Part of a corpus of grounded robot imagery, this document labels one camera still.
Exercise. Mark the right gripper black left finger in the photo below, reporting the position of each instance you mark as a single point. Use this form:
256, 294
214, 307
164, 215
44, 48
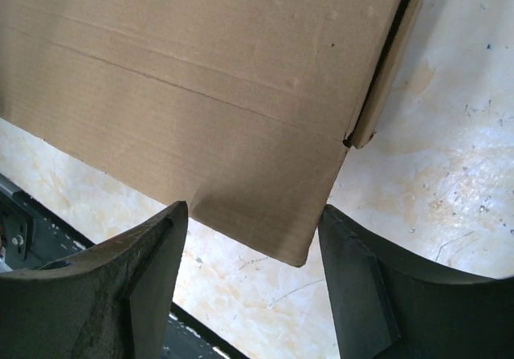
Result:
108, 301

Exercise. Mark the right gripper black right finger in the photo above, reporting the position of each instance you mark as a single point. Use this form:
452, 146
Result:
388, 302

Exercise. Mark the brown cardboard box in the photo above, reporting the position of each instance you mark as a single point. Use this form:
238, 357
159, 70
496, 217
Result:
244, 109

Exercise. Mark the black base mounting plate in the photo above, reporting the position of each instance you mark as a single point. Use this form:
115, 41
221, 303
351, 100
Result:
32, 236

